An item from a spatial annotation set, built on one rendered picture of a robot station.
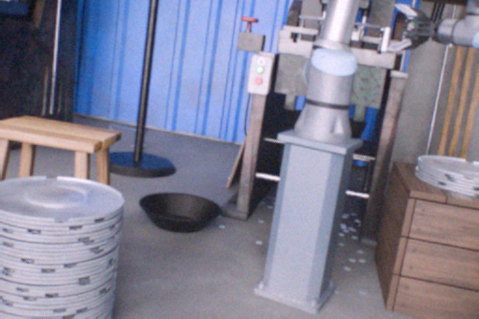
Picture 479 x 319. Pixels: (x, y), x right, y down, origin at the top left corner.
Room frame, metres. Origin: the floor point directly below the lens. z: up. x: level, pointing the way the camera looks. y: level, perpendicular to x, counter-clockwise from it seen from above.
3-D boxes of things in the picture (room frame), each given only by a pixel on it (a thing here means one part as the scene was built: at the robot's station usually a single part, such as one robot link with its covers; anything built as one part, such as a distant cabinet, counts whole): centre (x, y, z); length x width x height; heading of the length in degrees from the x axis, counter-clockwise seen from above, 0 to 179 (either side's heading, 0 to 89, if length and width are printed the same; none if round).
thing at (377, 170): (2.31, -0.66, 0.45); 0.92 x 0.12 x 0.90; 168
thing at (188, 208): (1.84, 0.16, 0.04); 0.30 x 0.30 x 0.07
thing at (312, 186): (1.43, -0.23, 0.23); 0.19 x 0.19 x 0.45; 66
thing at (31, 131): (1.63, 0.55, 0.16); 0.34 x 0.24 x 0.34; 84
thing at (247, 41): (2.08, -0.01, 0.62); 0.10 x 0.06 x 0.20; 78
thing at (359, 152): (2.24, -0.37, 0.31); 0.43 x 0.42 x 0.01; 78
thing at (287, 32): (2.27, -0.20, 0.76); 0.17 x 0.06 x 0.10; 78
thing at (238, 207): (2.43, -0.13, 0.45); 0.92 x 0.12 x 0.90; 168
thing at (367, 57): (2.23, -0.37, 0.67); 0.45 x 0.30 x 0.06; 78
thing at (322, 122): (1.43, -0.23, 0.50); 0.15 x 0.15 x 0.10
